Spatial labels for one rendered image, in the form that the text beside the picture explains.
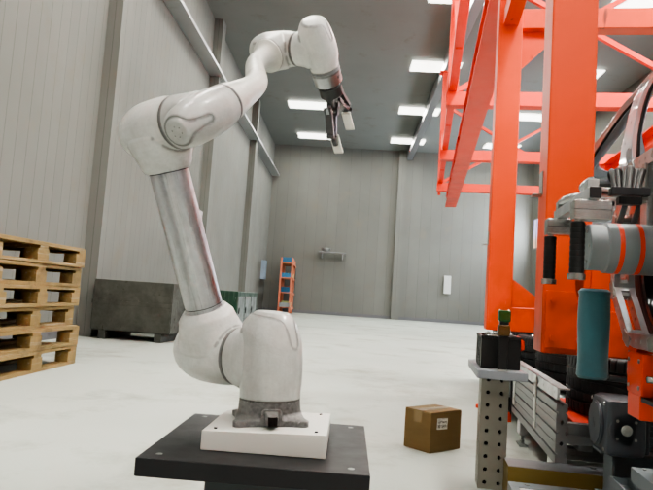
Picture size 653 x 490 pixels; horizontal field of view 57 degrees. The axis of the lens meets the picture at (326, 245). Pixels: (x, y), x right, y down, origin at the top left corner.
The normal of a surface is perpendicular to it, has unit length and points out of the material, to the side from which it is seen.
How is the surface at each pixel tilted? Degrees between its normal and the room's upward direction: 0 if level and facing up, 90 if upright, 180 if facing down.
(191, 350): 110
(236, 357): 88
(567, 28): 90
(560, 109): 90
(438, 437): 90
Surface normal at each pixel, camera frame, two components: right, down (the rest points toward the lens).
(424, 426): -0.76, -0.11
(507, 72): -0.16, -0.10
